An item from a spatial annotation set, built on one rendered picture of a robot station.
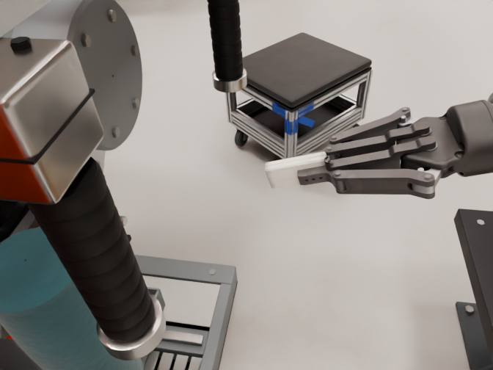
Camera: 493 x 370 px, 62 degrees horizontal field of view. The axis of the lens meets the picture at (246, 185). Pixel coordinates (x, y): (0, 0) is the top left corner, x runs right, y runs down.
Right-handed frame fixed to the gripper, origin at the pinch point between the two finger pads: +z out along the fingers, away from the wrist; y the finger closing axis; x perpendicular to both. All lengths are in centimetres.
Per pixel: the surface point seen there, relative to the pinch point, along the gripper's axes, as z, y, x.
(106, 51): 11.2, 4.9, -20.5
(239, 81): 5.5, -9.7, -7.7
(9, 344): 55, 7, 21
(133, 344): 8.8, 24.3, -8.8
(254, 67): 22, -95, 31
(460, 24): -75, -211, 93
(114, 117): 12.7, 6.9, -15.7
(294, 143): 13, -73, 51
